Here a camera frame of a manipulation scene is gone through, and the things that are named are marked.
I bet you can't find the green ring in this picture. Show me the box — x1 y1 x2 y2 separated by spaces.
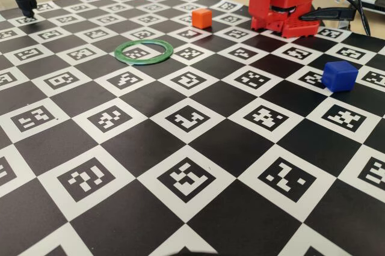
114 38 174 66

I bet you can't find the orange cube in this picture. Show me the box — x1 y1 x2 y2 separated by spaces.
191 8 213 29

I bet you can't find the thick black cable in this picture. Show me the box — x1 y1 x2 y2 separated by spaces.
320 0 372 36

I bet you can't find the red robot base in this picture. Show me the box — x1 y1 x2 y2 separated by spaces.
250 12 320 40

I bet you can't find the black cable connector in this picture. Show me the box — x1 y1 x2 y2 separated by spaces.
300 7 359 23

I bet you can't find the blue cube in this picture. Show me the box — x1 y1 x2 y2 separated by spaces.
321 60 359 93

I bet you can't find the black white marker board mat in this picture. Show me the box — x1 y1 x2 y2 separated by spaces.
0 0 385 256

